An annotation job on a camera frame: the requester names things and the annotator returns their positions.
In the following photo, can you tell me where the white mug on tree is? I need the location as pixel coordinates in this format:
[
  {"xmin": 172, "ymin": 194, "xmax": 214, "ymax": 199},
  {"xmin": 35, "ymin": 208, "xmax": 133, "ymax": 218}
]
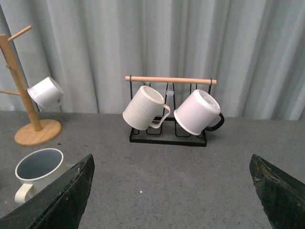
[{"xmin": 27, "ymin": 77, "xmax": 64, "ymax": 109}]

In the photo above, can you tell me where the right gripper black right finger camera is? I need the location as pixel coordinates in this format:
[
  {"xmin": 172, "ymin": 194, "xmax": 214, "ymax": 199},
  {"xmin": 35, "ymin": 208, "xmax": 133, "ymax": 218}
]
[{"xmin": 249, "ymin": 154, "xmax": 305, "ymax": 229}]

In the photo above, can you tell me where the cream ribbed hanging mug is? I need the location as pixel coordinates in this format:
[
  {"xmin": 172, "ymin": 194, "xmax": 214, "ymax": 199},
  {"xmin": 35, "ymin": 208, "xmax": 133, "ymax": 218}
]
[{"xmin": 122, "ymin": 85, "xmax": 171, "ymax": 130}]

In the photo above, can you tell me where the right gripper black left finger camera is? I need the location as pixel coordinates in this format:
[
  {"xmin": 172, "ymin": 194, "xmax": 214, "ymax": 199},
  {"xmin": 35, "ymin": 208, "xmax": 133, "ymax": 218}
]
[{"xmin": 0, "ymin": 154, "xmax": 95, "ymax": 229}]

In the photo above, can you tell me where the cream mug grey inside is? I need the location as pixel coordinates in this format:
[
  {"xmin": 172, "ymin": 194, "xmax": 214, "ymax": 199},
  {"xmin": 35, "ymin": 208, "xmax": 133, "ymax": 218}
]
[{"xmin": 15, "ymin": 148, "xmax": 68, "ymax": 204}]

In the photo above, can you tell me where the white mug black handle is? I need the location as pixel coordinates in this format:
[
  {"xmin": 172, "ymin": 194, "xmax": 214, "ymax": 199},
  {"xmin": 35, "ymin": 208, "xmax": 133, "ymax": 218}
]
[{"xmin": 173, "ymin": 89, "xmax": 224, "ymax": 135}]

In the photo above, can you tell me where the black wire mug rack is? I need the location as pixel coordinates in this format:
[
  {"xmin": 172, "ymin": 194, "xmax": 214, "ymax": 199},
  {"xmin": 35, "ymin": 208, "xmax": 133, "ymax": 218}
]
[{"xmin": 125, "ymin": 75, "xmax": 217, "ymax": 147}]

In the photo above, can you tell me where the wooden mug tree stand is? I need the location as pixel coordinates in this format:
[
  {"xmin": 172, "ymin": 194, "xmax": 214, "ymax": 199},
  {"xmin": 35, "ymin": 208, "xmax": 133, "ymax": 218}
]
[{"xmin": 0, "ymin": 26, "xmax": 62, "ymax": 146}]

